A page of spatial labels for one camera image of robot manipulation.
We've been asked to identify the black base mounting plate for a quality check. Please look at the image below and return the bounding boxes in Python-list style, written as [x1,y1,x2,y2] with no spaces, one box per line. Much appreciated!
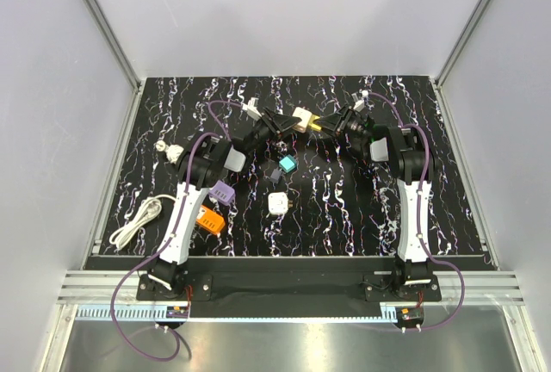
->
[137,272,442,302]

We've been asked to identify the white power cord bundle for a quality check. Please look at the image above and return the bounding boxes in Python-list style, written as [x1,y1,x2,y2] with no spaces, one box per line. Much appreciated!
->
[109,195,176,253]

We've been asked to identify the orange power strip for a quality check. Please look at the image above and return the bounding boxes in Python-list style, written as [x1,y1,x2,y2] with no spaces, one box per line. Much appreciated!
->
[196,206,226,236]

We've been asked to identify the purple power strip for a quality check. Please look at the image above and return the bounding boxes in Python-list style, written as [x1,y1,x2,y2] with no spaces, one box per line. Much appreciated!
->
[209,181,236,206]

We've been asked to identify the white cube socket adapter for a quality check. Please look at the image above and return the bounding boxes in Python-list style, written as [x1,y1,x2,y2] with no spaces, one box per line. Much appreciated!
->
[268,192,293,215]

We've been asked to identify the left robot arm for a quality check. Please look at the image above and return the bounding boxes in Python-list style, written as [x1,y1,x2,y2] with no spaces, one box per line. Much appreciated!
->
[147,108,301,300]

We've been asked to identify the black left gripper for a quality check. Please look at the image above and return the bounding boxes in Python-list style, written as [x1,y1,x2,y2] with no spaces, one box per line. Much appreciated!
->
[246,108,300,153]

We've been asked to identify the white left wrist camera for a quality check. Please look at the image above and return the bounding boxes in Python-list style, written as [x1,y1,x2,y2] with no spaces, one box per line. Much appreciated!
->
[241,97,262,121]

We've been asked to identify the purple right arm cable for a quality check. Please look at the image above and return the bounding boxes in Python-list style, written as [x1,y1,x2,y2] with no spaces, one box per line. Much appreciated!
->
[365,91,466,333]

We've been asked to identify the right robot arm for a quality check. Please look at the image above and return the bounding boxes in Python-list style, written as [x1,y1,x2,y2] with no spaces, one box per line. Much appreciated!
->
[313,107,436,301]

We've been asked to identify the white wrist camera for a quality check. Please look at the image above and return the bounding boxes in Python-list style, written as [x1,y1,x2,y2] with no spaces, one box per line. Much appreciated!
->
[351,90,369,112]
[241,97,262,121]

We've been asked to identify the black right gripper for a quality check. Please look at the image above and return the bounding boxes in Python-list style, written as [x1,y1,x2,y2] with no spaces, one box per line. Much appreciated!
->
[313,103,369,141]

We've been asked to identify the aluminium frame rail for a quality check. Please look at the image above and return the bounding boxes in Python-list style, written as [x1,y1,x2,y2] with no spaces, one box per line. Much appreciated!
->
[83,0,141,90]

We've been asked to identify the white pink socket adapter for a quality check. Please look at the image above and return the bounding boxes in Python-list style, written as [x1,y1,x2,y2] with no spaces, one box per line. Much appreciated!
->
[292,107,313,133]

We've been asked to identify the dark purple plug adapter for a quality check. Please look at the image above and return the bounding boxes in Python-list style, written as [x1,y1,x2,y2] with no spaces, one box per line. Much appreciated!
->
[269,169,282,184]

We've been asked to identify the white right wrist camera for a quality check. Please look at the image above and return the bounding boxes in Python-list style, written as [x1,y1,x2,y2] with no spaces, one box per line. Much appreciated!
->
[351,90,369,112]

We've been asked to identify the teal plug adapter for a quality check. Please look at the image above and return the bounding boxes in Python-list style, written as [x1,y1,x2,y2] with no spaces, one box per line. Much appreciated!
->
[279,155,297,173]

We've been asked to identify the white plug with cord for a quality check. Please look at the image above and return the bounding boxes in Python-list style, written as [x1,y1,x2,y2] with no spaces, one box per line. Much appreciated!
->
[155,140,183,164]

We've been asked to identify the yellow plug adapter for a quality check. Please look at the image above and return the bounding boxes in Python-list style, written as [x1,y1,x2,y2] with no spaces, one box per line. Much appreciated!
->
[308,115,322,132]

